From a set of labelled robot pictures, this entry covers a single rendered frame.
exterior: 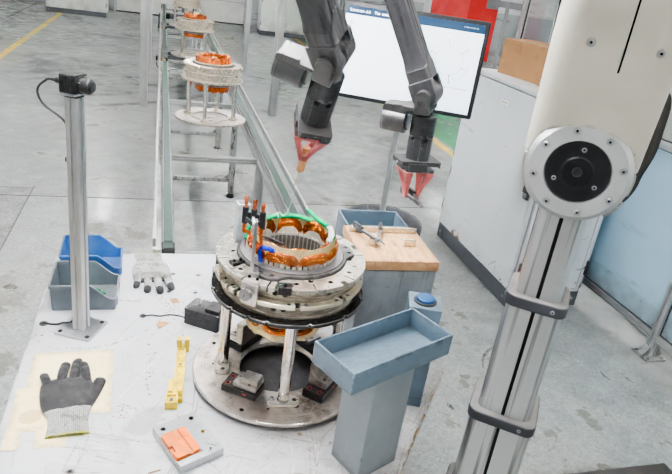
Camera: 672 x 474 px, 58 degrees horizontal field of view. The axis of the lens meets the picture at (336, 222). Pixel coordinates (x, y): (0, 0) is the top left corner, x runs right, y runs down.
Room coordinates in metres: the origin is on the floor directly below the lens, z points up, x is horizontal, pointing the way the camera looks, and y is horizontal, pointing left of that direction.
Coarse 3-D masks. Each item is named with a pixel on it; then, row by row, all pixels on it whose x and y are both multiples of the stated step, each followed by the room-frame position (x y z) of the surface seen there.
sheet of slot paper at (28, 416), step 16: (64, 352) 1.13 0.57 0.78; (80, 352) 1.14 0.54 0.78; (96, 352) 1.15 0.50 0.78; (112, 352) 1.16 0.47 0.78; (32, 368) 1.06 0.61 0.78; (48, 368) 1.07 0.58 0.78; (96, 368) 1.09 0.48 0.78; (112, 368) 1.10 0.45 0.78; (32, 384) 1.01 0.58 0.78; (16, 400) 0.96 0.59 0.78; (32, 400) 0.97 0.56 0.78; (96, 400) 0.99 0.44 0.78; (16, 416) 0.92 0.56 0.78; (32, 416) 0.92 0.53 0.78; (16, 432) 0.88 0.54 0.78; (0, 448) 0.83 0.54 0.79; (16, 448) 0.84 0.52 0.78; (32, 448) 0.84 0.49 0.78
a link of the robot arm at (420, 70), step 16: (384, 0) 1.39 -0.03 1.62; (400, 0) 1.38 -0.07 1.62; (400, 16) 1.38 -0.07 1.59; (416, 16) 1.39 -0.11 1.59; (400, 32) 1.38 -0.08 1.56; (416, 32) 1.37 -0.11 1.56; (400, 48) 1.39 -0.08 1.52; (416, 48) 1.37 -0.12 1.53; (416, 64) 1.37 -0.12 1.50; (432, 64) 1.39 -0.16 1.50; (416, 80) 1.37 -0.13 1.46; (432, 80) 1.36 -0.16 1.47; (432, 96) 1.35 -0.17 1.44
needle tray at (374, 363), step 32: (384, 320) 1.01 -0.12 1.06; (416, 320) 1.05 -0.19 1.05; (320, 352) 0.89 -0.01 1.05; (352, 352) 0.94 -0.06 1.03; (384, 352) 0.96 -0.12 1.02; (416, 352) 0.92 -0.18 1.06; (448, 352) 0.99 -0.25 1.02; (352, 384) 0.82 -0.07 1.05; (384, 384) 0.90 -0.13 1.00; (352, 416) 0.91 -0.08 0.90; (384, 416) 0.91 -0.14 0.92; (352, 448) 0.90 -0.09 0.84; (384, 448) 0.92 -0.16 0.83
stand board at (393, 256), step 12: (348, 228) 1.42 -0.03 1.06; (348, 240) 1.38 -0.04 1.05; (360, 240) 1.36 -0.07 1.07; (384, 240) 1.38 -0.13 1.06; (396, 240) 1.39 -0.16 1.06; (420, 240) 1.41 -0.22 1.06; (372, 252) 1.30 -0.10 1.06; (384, 252) 1.31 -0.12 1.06; (396, 252) 1.32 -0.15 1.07; (408, 252) 1.33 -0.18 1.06; (420, 252) 1.34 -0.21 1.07; (372, 264) 1.25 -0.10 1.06; (384, 264) 1.26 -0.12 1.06; (396, 264) 1.27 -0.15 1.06; (408, 264) 1.28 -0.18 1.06; (420, 264) 1.28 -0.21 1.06; (432, 264) 1.29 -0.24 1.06
